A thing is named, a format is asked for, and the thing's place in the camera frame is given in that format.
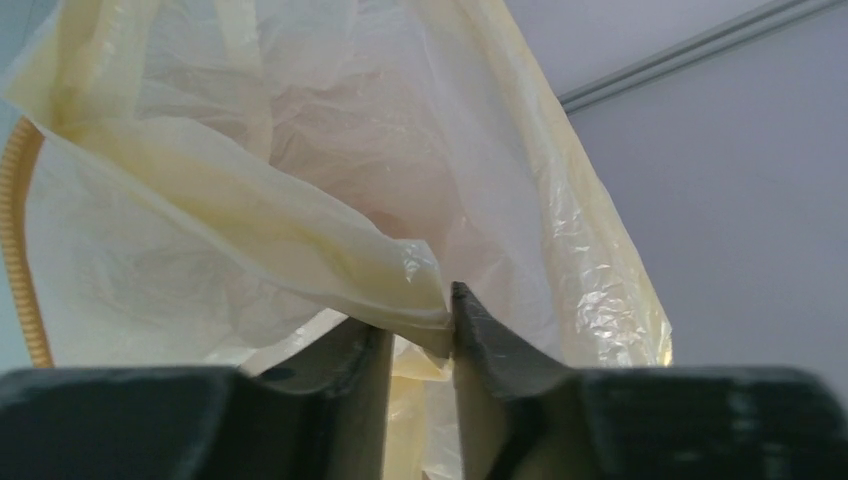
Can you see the translucent white yellow trash bag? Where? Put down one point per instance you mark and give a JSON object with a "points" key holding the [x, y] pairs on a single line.
{"points": [[222, 181]]}

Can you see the right aluminium corner post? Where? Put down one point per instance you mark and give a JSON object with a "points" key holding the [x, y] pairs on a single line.
{"points": [[751, 26]]}

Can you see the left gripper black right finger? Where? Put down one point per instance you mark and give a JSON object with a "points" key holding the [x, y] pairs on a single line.
{"points": [[524, 415]]}

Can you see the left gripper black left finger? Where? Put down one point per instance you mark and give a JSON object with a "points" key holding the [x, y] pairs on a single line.
{"points": [[320, 414]]}

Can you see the orange plastic trash bin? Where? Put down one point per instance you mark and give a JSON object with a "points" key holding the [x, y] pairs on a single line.
{"points": [[17, 168]]}

